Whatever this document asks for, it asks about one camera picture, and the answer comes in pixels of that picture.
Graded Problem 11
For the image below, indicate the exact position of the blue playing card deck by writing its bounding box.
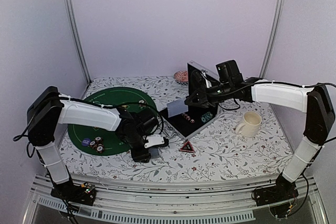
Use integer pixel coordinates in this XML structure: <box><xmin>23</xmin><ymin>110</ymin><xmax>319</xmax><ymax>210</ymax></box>
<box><xmin>149</xmin><ymin>148</ymin><xmax>160</xmax><ymax>158</ymax></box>

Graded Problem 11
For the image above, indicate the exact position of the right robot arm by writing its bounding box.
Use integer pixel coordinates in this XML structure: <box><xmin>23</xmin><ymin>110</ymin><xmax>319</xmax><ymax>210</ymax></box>
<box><xmin>185</xmin><ymin>60</ymin><xmax>335</xmax><ymax>201</ymax></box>

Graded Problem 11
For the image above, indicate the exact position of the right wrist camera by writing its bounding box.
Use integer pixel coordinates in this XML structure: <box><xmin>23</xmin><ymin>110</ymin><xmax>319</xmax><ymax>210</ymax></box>
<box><xmin>190</xmin><ymin>70</ymin><xmax>212</xmax><ymax>88</ymax></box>

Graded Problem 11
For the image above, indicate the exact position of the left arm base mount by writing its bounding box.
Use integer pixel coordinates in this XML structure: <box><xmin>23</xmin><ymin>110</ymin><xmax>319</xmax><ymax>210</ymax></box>
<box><xmin>51</xmin><ymin>180</ymin><xmax>97</xmax><ymax>206</ymax></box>

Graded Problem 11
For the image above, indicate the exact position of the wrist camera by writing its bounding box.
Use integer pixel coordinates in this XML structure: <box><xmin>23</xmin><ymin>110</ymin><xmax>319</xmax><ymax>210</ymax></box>
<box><xmin>144</xmin><ymin>134</ymin><xmax>169</xmax><ymax>149</ymax></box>
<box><xmin>190</xmin><ymin>70</ymin><xmax>212</xmax><ymax>88</ymax></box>

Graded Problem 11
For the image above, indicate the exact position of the aluminium front rail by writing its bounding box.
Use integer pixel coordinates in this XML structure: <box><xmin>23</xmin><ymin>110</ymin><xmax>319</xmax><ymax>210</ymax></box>
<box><xmin>25</xmin><ymin>174</ymin><xmax>329</xmax><ymax>224</ymax></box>

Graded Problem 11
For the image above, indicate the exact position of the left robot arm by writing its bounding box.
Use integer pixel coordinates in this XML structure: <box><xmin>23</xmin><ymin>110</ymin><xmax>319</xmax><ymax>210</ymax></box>
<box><xmin>13</xmin><ymin>86</ymin><xmax>165</xmax><ymax>200</ymax></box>

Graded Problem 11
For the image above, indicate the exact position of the green round poker mat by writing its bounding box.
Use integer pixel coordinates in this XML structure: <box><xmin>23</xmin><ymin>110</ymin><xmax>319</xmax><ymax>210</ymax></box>
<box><xmin>68</xmin><ymin>87</ymin><xmax>156</xmax><ymax>156</ymax></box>

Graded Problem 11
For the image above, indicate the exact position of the aluminium poker chip case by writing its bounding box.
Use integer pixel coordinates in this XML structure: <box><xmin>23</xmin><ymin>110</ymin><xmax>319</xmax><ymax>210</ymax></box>
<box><xmin>160</xmin><ymin>61</ymin><xmax>220</xmax><ymax>140</ymax></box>

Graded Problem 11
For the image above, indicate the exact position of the small green chip stack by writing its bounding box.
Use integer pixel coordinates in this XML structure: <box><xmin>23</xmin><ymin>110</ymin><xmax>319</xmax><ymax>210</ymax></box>
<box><xmin>138</xmin><ymin>100</ymin><xmax>147</xmax><ymax>110</ymax></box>

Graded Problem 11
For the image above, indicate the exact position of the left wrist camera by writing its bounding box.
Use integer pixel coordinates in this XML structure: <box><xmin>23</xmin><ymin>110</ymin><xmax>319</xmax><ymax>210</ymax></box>
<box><xmin>144</xmin><ymin>134</ymin><xmax>169</xmax><ymax>149</ymax></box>

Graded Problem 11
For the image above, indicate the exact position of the black red triangle token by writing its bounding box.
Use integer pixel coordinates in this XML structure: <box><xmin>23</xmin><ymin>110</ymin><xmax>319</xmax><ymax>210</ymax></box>
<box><xmin>179</xmin><ymin>141</ymin><xmax>195</xmax><ymax>153</ymax></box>

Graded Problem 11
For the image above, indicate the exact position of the patterned ceramic bowl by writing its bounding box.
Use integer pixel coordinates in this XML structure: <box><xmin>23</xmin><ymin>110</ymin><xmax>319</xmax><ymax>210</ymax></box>
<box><xmin>173</xmin><ymin>71</ymin><xmax>188</xmax><ymax>85</ymax></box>

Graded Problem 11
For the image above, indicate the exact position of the red dice row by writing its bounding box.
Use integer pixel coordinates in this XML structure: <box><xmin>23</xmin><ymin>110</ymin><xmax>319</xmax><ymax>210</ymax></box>
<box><xmin>182</xmin><ymin>113</ymin><xmax>195</xmax><ymax>123</ymax></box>

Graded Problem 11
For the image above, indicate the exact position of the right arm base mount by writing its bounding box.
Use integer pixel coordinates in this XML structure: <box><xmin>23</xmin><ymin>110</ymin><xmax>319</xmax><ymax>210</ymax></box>
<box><xmin>251</xmin><ymin>177</ymin><xmax>299</xmax><ymax>218</ymax></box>

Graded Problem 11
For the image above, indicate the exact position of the white ribbed mug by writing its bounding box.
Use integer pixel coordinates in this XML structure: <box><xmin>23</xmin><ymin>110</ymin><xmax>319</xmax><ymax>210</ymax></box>
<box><xmin>235</xmin><ymin>111</ymin><xmax>262</xmax><ymax>137</ymax></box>

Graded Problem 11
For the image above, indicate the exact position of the green and red chip stack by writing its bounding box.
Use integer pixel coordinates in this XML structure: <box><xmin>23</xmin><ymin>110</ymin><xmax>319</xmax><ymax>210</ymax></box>
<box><xmin>89</xmin><ymin>136</ymin><xmax>104</xmax><ymax>153</ymax></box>

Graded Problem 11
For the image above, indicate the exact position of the single playing card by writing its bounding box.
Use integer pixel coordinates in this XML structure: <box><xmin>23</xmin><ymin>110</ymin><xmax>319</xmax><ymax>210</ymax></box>
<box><xmin>167</xmin><ymin>99</ymin><xmax>188</xmax><ymax>118</ymax></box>

